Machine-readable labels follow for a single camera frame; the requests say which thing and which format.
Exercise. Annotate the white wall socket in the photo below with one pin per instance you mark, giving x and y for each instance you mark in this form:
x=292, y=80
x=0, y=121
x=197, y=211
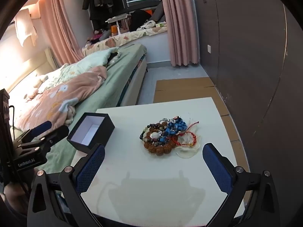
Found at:
x=209, y=49

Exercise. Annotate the brown wardrobe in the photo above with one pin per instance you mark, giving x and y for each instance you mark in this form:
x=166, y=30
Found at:
x=248, y=63

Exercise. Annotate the white hanging towel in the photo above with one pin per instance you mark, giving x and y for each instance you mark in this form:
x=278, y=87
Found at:
x=26, y=28

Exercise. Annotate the white black plush toy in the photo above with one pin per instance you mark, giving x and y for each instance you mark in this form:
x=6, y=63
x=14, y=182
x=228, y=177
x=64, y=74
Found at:
x=148, y=24

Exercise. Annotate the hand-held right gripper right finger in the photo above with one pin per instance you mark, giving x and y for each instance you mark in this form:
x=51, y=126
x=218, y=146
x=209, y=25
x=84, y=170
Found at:
x=216, y=167

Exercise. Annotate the black jewelry box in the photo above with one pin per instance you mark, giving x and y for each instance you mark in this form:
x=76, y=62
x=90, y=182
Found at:
x=104, y=127

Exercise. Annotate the pink floral blanket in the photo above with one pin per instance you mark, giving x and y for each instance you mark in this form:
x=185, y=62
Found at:
x=71, y=85

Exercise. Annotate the dark hanging clothes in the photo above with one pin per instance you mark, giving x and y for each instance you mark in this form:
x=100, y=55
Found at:
x=99, y=2

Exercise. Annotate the person's left forearm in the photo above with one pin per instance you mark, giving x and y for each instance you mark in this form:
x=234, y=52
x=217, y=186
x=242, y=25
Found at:
x=15, y=194

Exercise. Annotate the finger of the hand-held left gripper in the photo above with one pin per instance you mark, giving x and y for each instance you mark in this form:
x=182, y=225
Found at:
x=58, y=132
x=41, y=125

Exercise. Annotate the light green quilt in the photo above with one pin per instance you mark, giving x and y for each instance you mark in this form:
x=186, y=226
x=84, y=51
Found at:
x=94, y=59

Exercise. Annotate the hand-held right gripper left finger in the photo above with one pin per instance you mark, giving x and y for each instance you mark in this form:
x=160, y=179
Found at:
x=91, y=165

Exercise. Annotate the white drying rack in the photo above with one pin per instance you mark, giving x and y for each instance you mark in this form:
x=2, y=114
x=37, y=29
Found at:
x=118, y=20

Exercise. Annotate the bed with green sheet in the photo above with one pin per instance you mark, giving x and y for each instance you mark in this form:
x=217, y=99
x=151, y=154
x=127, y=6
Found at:
x=116, y=75

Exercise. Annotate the pink curtain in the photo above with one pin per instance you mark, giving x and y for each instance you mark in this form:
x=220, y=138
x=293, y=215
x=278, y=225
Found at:
x=181, y=23
x=61, y=28

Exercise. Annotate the white table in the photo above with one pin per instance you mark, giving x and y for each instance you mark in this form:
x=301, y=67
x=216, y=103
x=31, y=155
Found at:
x=180, y=89

